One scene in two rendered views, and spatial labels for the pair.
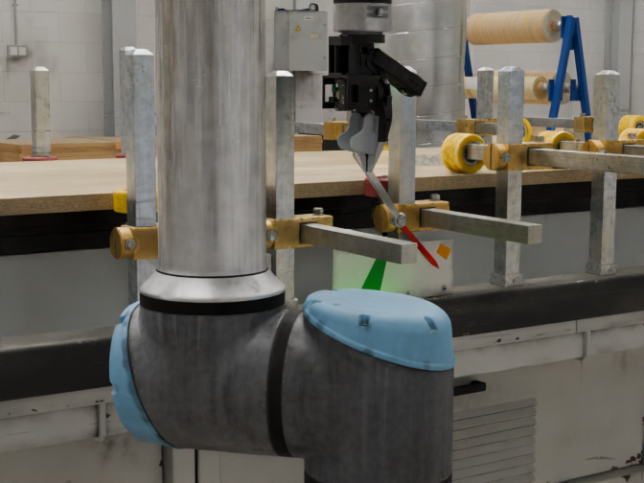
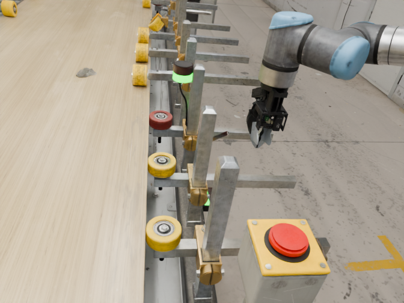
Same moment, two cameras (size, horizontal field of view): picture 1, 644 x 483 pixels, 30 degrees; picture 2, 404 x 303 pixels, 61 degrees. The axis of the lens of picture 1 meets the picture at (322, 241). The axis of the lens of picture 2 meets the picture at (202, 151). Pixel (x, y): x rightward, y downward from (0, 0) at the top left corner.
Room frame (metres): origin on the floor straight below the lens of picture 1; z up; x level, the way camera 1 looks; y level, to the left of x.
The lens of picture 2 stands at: (1.73, 0.76, 1.49)
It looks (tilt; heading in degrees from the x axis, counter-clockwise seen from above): 35 degrees down; 291
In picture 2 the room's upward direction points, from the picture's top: 8 degrees clockwise
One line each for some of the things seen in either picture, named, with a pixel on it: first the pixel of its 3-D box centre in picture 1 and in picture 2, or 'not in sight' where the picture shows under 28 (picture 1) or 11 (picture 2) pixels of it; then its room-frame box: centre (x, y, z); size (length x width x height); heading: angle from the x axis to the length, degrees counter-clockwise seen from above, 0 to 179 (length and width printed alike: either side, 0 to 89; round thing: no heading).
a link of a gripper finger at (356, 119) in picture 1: (354, 142); (255, 137); (1.89, -0.05, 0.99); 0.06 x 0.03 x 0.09; 123
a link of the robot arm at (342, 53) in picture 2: not in sight; (335, 52); (1.77, -0.04, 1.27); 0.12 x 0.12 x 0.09; 75
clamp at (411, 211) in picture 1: (410, 216); (189, 134); (2.15, -0.16, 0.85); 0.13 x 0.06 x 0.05; 122
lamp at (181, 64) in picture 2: not in sight; (181, 96); (2.17, -0.12, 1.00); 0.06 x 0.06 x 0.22; 32
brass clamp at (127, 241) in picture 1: (155, 240); (207, 253); (1.88, 0.26, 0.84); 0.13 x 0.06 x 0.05; 122
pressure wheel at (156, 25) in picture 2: not in sight; (156, 24); (2.79, -0.96, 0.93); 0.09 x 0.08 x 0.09; 32
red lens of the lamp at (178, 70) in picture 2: not in sight; (183, 67); (2.17, -0.12, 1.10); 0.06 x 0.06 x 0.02
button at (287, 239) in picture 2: not in sight; (287, 241); (1.73, 0.50, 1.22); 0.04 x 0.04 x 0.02
